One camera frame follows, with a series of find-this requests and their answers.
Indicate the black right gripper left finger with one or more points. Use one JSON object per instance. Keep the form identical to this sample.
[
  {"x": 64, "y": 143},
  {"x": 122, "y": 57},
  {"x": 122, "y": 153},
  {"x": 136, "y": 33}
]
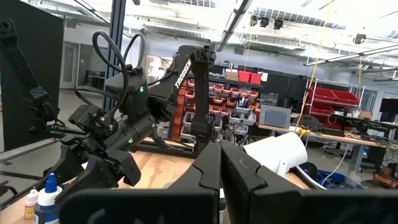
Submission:
[{"x": 140, "y": 208}]

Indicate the shelf rack with parts bins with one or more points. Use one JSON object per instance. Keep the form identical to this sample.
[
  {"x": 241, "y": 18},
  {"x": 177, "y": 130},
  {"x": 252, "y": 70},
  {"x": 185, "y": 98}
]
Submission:
[{"x": 230, "y": 102}]

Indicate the blue storage bin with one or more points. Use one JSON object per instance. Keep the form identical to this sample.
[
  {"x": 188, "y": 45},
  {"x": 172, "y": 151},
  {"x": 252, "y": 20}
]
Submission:
[{"x": 335, "y": 180}]

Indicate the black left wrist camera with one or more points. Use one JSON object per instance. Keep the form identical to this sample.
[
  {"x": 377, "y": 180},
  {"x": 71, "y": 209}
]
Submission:
[{"x": 93, "y": 119}]

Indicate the black monitor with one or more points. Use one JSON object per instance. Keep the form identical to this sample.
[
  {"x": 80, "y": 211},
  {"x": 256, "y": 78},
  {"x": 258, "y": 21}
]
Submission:
[{"x": 388, "y": 107}]

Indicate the cardboard box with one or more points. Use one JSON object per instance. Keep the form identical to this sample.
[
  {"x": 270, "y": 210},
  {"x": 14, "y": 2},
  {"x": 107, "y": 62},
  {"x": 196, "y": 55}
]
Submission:
[{"x": 231, "y": 75}]

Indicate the small orange-red dropper bottle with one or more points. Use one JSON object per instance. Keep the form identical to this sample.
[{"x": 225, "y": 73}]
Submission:
[{"x": 31, "y": 199}]

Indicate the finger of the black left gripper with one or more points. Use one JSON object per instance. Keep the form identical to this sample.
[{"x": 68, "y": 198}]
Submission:
[
  {"x": 68, "y": 161},
  {"x": 102, "y": 174}
]

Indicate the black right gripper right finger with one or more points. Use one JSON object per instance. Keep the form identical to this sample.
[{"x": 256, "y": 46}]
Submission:
[{"x": 280, "y": 208}]

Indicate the black partition panel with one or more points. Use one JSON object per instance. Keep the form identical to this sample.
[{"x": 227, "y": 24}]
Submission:
[{"x": 46, "y": 62}]

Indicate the black aluminium frame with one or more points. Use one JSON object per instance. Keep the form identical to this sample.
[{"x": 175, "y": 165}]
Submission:
[{"x": 116, "y": 18}]

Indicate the orange shop vacuum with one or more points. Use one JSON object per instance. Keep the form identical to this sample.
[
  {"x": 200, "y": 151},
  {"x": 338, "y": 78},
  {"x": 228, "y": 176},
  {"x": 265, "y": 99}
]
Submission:
[{"x": 385, "y": 180}]

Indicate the wooden workbench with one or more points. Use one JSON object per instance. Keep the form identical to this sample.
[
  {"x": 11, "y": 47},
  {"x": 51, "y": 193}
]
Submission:
[{"x": 342, "y": 137}]

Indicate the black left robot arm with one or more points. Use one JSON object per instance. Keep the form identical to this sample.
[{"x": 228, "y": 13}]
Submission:
[{"x": 183, "y": 74}]

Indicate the large blue-capped food colouring bottle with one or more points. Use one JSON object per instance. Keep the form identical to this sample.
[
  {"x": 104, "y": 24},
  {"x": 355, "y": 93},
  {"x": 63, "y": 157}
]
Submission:
[{"x": 46, "y": 199}]

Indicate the black articulated stand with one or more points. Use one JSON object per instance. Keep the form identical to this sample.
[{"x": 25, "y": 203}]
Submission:
[{"x": 18, "y": 65}]

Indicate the grey electronics enclosure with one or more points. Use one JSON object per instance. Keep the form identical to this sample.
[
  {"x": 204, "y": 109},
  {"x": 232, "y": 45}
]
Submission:
[{"x": 275, "y": 116}]

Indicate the red storage bin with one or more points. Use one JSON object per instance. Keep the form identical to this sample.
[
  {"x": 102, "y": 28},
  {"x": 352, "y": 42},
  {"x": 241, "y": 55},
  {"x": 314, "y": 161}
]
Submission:
[
  {"x": 255, "y": 78},
  {"x": 244, "y": 76}
]

